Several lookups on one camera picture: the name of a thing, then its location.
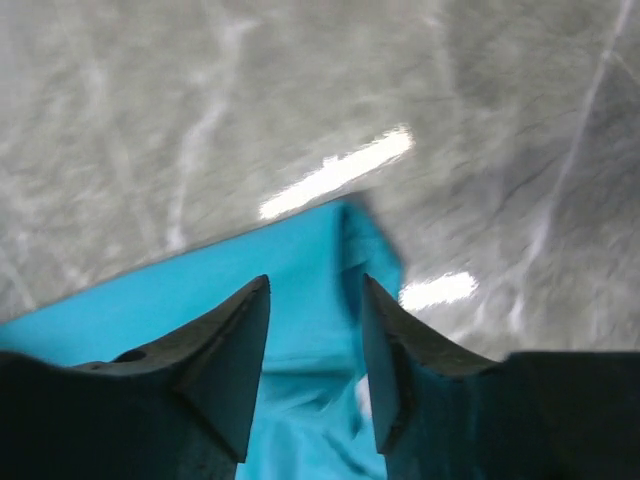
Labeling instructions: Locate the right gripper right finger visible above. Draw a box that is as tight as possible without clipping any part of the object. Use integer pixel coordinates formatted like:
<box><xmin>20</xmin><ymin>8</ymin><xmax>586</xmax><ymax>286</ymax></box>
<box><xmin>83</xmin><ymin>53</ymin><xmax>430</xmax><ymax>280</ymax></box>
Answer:
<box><xmin>361</xmin><ymin>274</ymin><xmax>497</xmax><ymax>454</ymax></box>

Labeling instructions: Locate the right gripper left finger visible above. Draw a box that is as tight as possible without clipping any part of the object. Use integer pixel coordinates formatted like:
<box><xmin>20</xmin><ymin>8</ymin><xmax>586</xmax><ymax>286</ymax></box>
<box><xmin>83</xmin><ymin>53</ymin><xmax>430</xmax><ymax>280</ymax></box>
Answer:
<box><xmin>71</xmin><ymin>275</ymin><xmax>270</xmax><ymax>463</ymax></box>

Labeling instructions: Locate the teal t-shirt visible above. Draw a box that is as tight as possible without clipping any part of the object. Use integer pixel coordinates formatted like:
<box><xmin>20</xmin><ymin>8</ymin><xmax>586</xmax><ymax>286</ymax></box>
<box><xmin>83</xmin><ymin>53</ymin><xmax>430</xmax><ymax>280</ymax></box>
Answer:
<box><xmin>1</xmin><ymin>201</ymin><xmax>402</xmax><ymax>479</ymax></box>

